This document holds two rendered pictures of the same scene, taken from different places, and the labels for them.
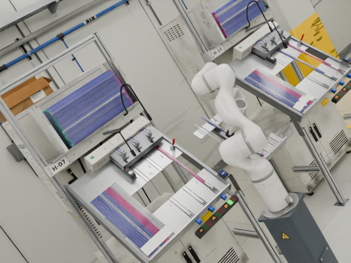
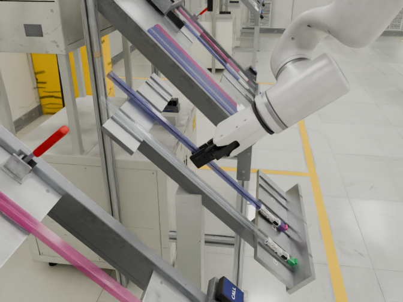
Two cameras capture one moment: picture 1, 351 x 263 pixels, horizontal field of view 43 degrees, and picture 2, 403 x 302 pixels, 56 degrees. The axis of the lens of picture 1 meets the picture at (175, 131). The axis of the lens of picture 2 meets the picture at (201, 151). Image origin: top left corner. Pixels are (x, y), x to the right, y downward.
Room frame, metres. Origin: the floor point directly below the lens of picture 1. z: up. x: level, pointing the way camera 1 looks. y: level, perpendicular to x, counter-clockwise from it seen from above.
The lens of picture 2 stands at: (2.29, 0.29, 1.28)
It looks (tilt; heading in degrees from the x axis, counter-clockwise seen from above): 27 degrees down; 307
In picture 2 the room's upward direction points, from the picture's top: straight up
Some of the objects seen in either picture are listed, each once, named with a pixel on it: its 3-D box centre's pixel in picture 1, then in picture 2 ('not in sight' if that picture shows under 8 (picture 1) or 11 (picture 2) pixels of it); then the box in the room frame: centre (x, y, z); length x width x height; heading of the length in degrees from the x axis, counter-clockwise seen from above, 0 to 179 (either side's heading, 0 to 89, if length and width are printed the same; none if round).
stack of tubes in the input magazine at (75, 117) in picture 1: (89, 107); not in sight; (2.81, 0.38, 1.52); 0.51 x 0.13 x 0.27; 119
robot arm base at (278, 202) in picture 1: (271, 190); not in sight; (1.97, -0.24, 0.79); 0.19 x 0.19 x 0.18
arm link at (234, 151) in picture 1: (244, 157); not in sight; (1.98, -0.21, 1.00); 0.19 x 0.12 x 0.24; 77
